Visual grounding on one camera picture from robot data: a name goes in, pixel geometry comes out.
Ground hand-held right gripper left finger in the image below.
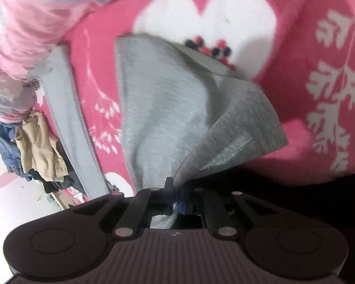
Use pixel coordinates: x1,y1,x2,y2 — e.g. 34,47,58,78
72,177,175,239

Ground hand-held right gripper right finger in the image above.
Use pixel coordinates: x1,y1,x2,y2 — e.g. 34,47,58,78
179,185,281,239

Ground grey sweatpants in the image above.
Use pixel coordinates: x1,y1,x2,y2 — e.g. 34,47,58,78
32,32,289,230

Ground dark grey garment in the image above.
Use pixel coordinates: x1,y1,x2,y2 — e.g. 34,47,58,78
27,139,85,196

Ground beige garment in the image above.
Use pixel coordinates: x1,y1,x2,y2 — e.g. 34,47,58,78
15,111,69,184

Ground blue jeans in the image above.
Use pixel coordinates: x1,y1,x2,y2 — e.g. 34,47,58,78
0,123,33,181

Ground pink floral blanket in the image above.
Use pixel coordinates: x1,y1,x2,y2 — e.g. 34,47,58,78
37,0,355,202

